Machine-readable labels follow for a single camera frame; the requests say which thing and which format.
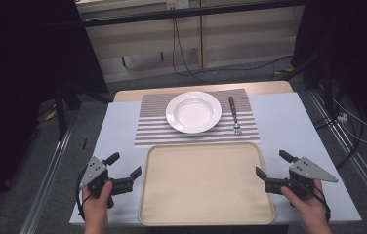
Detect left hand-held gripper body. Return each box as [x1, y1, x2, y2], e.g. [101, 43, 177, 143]
[79, 156, 135, 209]

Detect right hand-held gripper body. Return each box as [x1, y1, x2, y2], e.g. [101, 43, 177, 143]
[264, 156, 340, 208]

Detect person's right hand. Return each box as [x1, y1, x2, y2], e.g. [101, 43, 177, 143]
[280, 178, 331, 226]

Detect person's left hand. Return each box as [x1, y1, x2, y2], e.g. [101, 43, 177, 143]
[81, 180, 114, 226]

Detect white table cover board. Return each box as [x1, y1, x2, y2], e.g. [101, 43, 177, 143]
[68, 92, 363, 227]

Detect grey striped placemat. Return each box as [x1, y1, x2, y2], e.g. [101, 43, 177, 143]
[134, 88, 262, 147]

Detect beige plastic tray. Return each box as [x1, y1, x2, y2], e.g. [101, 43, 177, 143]
[138, 141, 276, 227]

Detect black metal stand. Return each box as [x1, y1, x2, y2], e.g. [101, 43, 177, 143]
[54, 80, 115, 142]

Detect white deep plate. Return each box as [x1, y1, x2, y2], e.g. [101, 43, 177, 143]
[165, 91, 223, 135]

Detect black curtain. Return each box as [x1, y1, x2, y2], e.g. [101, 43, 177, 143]
[0, 0, 109, 228]
[291, 0, 367, 137]

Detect beige cabinet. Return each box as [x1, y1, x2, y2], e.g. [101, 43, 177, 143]
[74, 0, 306, 84]

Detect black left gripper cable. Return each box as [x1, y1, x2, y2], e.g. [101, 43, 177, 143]
[75, 168, 94, 222]

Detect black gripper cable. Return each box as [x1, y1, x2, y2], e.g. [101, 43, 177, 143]
[75, 168, 94, 222]
[307, 184, 332, 223]

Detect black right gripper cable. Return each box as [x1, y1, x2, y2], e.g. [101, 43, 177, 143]
[307, 184, 332, 223]

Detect metal floor rail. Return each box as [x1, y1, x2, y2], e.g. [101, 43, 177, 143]
[306, 89, 367, 223]
[19, 125, 74, 234]

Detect black cable beside rail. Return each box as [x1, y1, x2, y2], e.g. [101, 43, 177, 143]
[313, 106, 365, 170]

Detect fork with brown handle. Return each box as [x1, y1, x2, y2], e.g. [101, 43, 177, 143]
[227, 96, 243, 137]

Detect white cable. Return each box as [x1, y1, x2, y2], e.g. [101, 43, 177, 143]
[332, 97, 367, 145]

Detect black floor cable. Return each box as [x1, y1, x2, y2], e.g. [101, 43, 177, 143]
[204, 54, 295, 82]

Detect black hanging cable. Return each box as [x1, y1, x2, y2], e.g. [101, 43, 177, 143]
[171, 17, 213, 84]

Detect white wall socket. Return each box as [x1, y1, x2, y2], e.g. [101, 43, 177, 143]
[166, 0, 191, 11]

